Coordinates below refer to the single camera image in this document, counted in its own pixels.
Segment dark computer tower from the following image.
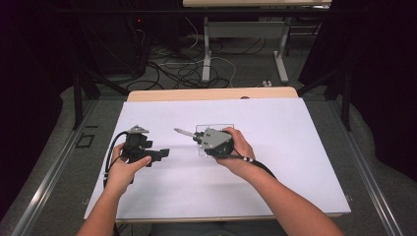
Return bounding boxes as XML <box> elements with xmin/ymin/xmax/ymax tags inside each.
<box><xmin>94</xmin><ymin>11</ymin><xmax>149</xmax><ymax>77</ymax></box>

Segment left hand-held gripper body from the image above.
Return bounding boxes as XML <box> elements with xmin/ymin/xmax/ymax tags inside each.
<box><xmin>121</xmin><ymin>124</ymin><xmax>163</xmax><ymax>185</ymax></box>

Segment black metal stand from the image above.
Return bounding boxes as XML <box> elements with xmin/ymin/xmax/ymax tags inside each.
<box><xmin>72</xmin><ymin>62</ymin><xmax>130</xmax><ymax>131</ymax></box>
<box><xmin>295</xmin><ymin>63</ymin><xmax>354</xmax><ymax>133</ymax></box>

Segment silver pen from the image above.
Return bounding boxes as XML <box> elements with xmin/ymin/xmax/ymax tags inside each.
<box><xmin>173</xmin><ymin>127</ymin><xmax>198</xmax><ymax>139</ymax></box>

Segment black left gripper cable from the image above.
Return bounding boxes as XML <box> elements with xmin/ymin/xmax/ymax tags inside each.
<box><xmin>102</xmin><ymin>131</ymin><xmax>131</xmax><ymax>190</ymax></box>

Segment person's left hand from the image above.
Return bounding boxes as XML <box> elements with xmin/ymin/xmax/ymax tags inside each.
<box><xmin>103</xmin><ymin>143</ymin><xmax>153</xmax><ymax>199</ymax></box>

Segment wooden table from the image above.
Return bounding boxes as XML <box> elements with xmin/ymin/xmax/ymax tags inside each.
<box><xmin>84</xmin><ymin>86</ymin><xmax>352</xmax><ymax>225</ymax></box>

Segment dark curtain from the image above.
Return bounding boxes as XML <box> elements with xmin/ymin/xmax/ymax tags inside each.
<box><xmin>0</xmin><ymin>0</ymin><xmax>78</xmax><ymax>212</ymax></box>
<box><xmin>298</xmin><ymin>0</ymin><xmax>417</xmax><ymax>195</ymax></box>

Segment aluminium floor rail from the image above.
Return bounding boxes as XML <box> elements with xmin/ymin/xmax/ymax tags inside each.
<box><xmin>327</xmin><ymin>98</ymin><xmax>405</xmax><ymax>236</ymax></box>
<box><xmin>9</xmin><ymin>98</ymin><xmax>100</xmax><ymax>236</ymax></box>

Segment white table mat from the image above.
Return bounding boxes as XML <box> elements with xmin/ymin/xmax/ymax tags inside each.
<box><xmin>84</xmin><ymin>96</ymin><xmax>352</xmax><ymax>221</ymax></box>

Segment white-framed desk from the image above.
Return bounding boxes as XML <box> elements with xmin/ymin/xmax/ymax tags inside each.
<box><xmin>182</xmin><ymin>0</ymin><xmax>333</xmax><ymax>85</ymax></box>

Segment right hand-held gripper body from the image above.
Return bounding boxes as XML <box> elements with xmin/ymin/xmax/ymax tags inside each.
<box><xmin>196</xmin><ymin>127</ymin><xmax>236</xmax><ymax>158</ymax></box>

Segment person's right hand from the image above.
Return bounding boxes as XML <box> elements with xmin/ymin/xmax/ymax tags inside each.
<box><xmin>213</xmin><ymin>126</ymin><xmax>264</xmax><ymax>181</ymax></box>

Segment clear plastic organizer box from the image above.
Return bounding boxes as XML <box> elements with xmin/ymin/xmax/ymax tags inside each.
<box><xmin>195</xmin><ymin>123</ymin><xmax>236</xmax><ymax>158</ymax></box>

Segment tangle of black floor cables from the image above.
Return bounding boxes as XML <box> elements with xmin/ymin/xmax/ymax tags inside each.
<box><xmin>125</xmin><ymin>34</ymin><xmax>268</xmax><ymax>91</ymax></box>

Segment person's grey trousers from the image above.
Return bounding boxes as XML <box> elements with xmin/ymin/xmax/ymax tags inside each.
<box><xmin>149</xmin><ymin>219</ymin><xmax>289</xmax><ymax>236</ymax></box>

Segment black floor socket frame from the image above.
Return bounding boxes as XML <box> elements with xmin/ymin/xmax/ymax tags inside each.
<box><xmin>75</xmin><ymin>133</ymin><xmax>96</xmax><ymax>149</ymax></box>

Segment white floor cable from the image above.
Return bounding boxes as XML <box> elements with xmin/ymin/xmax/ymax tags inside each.
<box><xmin>158</xmin><ymin>16</ymin><xmax>238</xmax><ymax>89</ymax></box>

